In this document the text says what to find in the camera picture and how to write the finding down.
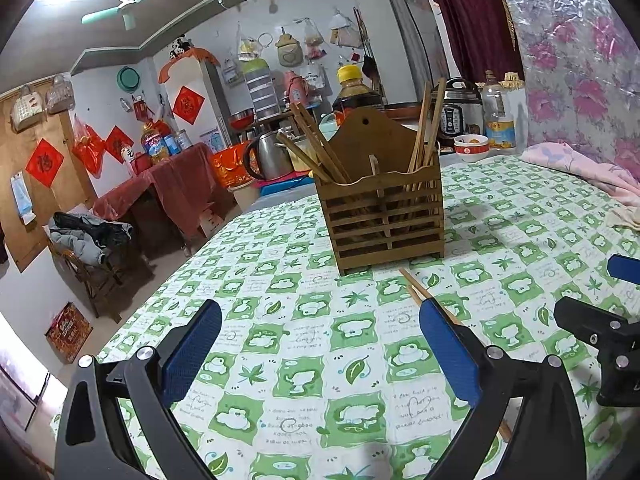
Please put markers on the white blue hanging packet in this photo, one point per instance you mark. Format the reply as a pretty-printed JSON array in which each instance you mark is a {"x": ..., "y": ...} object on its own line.
[{"x": 22, "y": 195}]

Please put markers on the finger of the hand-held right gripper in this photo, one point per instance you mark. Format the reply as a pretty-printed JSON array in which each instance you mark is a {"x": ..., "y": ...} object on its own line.
[
  {"x": 590, "y": 325},
  {"x": 625, "y": 269}
]

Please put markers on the wooden chopstick holder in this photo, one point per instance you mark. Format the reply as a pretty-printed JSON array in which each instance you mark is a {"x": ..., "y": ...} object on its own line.
[{"x": 385, "y": 225}]

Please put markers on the green stacked food container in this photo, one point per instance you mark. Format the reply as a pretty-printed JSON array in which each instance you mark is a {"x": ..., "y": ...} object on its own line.
[{"x": 260, "y": 90}]

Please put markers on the red diamond paper on refrigerator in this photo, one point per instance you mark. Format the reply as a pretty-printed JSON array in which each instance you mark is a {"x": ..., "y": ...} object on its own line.
[{"x": 188, "y": 105}]

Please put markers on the grey woven handbag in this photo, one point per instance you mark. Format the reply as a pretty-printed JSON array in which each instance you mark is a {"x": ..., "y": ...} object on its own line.
[{"x": 60, "y": 95}]

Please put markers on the pile of dark clothes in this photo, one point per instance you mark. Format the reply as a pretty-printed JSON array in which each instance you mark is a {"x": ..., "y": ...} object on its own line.
[{"x": 85, "y": 235}]

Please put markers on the cream hanging bag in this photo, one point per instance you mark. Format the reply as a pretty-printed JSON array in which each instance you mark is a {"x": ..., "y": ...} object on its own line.
[{"x": 344, "y": 32}]

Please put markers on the bundle of wooden chopsticks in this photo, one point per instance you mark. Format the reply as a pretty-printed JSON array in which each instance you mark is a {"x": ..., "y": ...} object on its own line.
[{"x": 314, "y": 132}]

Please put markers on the small red diamond paper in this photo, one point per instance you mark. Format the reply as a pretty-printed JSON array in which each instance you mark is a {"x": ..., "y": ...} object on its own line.
[{"x": 119, "y": 144}]

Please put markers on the red cloth covered side table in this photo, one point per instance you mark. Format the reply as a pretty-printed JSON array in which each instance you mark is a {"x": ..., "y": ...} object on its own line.
[{"x": 175, "y": 185}]

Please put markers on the red metal basin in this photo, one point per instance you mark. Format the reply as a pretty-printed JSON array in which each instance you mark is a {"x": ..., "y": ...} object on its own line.
[{"x": 241, "y": 119}]

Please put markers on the hanging plastic bag yellow contents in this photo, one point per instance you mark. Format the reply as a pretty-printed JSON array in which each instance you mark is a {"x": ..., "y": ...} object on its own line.
[{"x": 247, "y": 47}]

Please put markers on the black white plush toy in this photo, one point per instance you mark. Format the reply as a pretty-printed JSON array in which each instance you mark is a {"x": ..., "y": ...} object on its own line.
[{"x": 180, "y": 46}]

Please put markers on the silver pressure cooker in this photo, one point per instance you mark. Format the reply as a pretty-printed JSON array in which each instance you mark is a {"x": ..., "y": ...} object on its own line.
[{"x": 460, "y": 115}]

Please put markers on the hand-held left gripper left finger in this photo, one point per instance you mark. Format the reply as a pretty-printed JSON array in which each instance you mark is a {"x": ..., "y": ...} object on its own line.
[{"x": 192, "y": 350}]

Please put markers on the red white bowl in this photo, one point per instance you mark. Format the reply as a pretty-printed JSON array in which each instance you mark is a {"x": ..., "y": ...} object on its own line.
[{"x": 470, "y": 150}]

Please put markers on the dark sauce bottle yellow cap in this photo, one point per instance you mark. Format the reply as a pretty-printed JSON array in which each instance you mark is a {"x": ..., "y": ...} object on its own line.
[{"x": 357, "y": 100}]

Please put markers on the plywood wall board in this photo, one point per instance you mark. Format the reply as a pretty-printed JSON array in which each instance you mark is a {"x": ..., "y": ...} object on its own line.
[{"x": 50, "y": 125}]

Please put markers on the cooking oil bottle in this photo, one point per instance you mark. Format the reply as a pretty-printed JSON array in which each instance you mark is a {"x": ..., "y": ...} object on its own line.
[{"x": 155, "y": 145}]

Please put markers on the hanging plastic bag red contents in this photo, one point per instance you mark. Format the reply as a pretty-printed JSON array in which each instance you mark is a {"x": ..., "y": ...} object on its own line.
[{"x": 314, "y": 42}]

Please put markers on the wooden chair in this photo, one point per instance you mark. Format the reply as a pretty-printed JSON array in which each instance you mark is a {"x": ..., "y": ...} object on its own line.
[{"x": 95, "y": 285}]

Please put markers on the cream hanging fabric pouch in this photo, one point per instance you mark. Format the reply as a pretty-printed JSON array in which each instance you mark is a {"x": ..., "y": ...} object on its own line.
[{"x": 289, "y": 50}]

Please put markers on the pink thermos jug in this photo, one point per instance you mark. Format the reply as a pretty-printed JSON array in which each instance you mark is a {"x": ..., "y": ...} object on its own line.
[{"x": 294, "y": 87}]

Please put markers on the white printed tote bag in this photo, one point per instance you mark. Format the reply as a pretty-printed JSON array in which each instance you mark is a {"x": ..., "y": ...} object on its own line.
[{"x": 315, "y": 80}]

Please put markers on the maroon curtain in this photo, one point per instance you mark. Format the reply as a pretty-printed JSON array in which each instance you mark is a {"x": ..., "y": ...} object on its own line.
[{"x": 470, "y": 20}]

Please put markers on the red printed box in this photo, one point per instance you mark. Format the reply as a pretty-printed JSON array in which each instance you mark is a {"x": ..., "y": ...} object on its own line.
[{"x": 67, "y": 332}]

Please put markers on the clear plastic bottle yellow label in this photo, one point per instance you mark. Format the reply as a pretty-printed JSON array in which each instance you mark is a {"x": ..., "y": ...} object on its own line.
[{"x": 500, "y": 130}]

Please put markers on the stainless steel kettle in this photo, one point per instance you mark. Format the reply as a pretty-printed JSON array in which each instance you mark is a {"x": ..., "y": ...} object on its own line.
[{"x": 270, "y": 157}]

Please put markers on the green patterned tablecloth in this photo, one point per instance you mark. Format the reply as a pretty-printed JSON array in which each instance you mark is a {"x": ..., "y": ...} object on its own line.
[{"x": 300, "y": 310}]

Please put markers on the teal ceiling fan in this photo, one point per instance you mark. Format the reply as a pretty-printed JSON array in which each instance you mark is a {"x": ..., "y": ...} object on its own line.
[{"x": 125, "y": 2}]

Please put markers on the white woven handbag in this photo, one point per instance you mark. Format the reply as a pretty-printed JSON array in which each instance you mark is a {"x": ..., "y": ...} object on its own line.
[{"x": 28, "y": 110}]

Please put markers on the steel pot with lid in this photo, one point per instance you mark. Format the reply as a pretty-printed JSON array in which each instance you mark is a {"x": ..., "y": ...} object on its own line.
[{"x": 300, "y": 160}]

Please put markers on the orange cloth cover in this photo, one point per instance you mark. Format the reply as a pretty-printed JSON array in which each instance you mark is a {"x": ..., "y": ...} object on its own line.
[{"x": 195, "y": 53}]

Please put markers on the white refrigerator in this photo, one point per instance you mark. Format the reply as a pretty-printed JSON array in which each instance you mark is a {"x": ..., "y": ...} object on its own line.
[{"x": 210, "y": 85}]

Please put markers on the cream rag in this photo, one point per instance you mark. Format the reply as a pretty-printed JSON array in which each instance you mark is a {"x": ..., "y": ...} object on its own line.
[{"x": 625, "y": 217}]

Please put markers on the blue labelled tin can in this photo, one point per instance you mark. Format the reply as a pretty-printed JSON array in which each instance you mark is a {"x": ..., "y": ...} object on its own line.
[
  {"x": 183, "y": 140},
  {"x": 171, "y": 144}
]

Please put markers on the large red diamond paper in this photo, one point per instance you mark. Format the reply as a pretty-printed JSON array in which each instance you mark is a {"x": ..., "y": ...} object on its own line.
[{"x": 45, "y": 162}]

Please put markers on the pink floral cloth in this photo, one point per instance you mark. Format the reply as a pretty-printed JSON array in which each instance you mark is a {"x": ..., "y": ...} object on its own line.
[{"x": 575, "y": 165}]

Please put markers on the black hanging ladle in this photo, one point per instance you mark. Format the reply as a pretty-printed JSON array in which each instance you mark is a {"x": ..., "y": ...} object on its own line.
[{"x": 369, "y": 65}]

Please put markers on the red gold gift box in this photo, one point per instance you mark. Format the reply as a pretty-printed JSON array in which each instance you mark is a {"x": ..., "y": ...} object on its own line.
[{"x": 230, "y": 165}]

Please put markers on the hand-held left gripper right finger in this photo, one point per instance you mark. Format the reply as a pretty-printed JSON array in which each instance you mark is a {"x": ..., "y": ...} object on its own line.
[{"x": 450, "y": 350}]

